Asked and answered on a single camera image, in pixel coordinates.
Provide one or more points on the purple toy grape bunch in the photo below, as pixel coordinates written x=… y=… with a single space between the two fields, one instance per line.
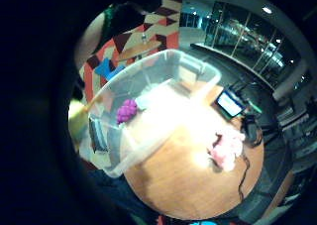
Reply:
x=126 y=111

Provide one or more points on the pink and white soft toy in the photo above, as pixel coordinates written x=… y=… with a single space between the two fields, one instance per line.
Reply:
x=228 y=149

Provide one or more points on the dark grey chair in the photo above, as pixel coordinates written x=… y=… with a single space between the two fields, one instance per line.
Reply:
x=98 y=135

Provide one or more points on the grey shelving unit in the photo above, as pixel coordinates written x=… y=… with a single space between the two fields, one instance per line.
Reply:
x=297 y=135

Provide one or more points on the blue chair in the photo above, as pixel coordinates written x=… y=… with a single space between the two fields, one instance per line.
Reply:
x=106 y=69

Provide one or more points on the clear plastic storage bin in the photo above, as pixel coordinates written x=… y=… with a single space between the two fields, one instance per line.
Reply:
x=155 y=76

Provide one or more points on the clear bottle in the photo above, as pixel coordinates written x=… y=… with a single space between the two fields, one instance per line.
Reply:
x=143 y=37

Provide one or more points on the round wooden side table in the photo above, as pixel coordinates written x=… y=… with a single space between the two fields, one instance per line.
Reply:
x=138 y=49

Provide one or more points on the round ceiling lamp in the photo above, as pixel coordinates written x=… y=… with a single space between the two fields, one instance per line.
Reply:
x=266 y=10

